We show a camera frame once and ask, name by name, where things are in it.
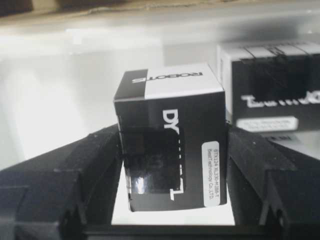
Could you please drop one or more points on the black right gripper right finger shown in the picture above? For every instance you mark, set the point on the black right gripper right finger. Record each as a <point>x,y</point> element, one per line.
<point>273,186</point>

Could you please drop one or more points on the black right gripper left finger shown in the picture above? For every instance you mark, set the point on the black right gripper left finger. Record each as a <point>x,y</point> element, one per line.
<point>54,196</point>

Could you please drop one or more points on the black white box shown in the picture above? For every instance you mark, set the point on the black white box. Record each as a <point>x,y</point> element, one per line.
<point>173,134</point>
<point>271,86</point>

